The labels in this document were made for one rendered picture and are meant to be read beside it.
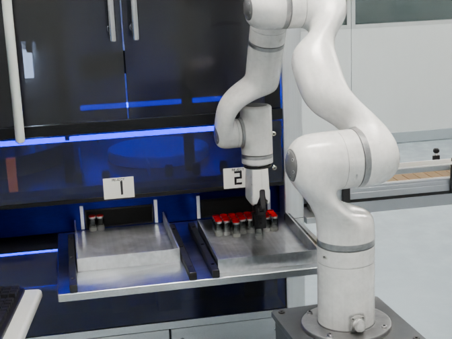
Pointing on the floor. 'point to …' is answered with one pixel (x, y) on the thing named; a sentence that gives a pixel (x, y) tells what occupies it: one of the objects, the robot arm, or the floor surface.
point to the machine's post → (296, 209)
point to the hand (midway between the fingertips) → (259, 219)
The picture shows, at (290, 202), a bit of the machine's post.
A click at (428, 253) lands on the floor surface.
